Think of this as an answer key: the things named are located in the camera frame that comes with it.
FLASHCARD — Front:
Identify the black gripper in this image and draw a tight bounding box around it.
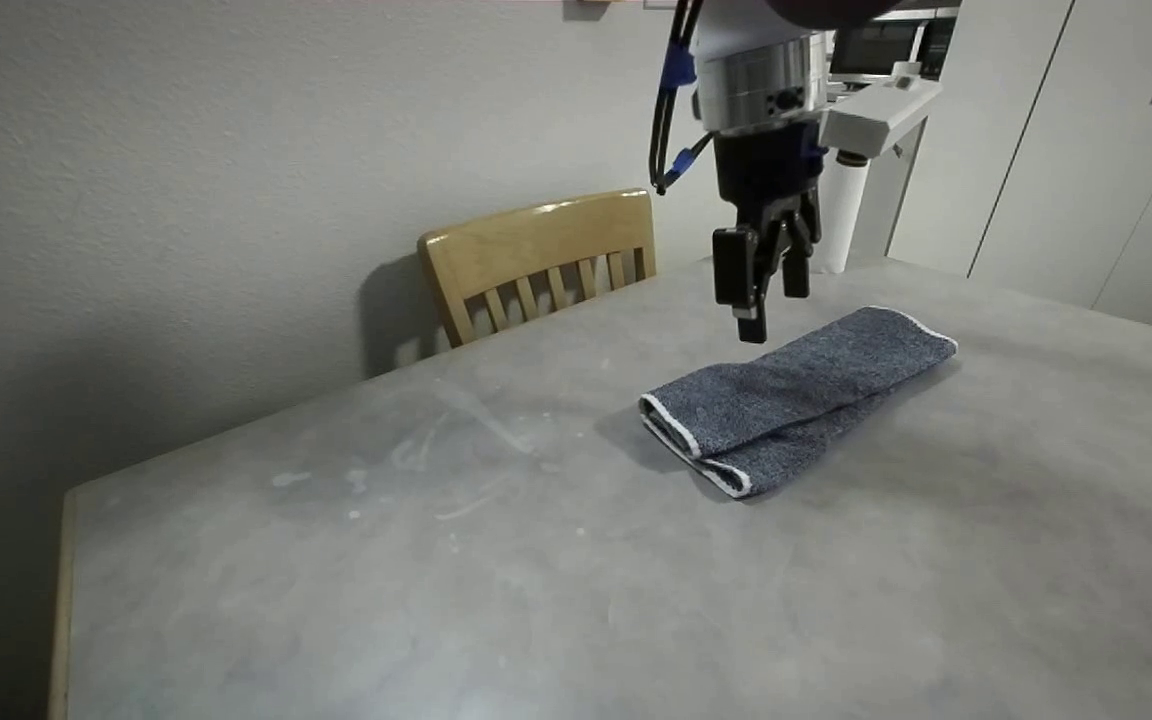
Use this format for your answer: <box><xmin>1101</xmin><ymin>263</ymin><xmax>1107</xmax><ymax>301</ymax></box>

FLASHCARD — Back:
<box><xmin>713</xmin><ymin>119</ymin><xmax>823</xmax><ymax>343</ymax></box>

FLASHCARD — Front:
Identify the grey towel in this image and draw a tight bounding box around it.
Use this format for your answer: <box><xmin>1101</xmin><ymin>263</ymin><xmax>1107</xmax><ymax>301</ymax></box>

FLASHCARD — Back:
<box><xmin>641</xmin><ymin>308</ymin><xmax>957</xmax><ymax>500</ymax></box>

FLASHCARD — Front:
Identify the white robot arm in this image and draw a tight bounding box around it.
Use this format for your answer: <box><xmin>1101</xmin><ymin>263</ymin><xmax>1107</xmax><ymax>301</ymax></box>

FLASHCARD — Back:
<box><xmin>697</xmin><ymin>0</ymin><xmax>940</xmax><ymax>343</ymax></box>

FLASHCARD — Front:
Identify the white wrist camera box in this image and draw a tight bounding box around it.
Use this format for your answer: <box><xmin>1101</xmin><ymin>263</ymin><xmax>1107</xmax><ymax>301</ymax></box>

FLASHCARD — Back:
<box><xmin>820</xmin><ymin>79</ymin><xmax>940</xmax><ymax>161</ymax></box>

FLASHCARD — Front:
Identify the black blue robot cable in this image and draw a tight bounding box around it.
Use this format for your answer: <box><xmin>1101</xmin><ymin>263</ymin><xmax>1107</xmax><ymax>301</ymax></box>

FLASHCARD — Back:
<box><xmin>643</xmin><ymin>0</ymin><xmax>719</xmax><ymax>198</ymax></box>

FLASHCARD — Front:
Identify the wooden chair at wall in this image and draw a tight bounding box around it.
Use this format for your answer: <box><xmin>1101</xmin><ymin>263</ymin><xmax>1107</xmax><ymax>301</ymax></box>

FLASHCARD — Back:
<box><xmin>417</xmin><ymin>186</ymin><xmax>657</xmax><ymax>343</ymax></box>

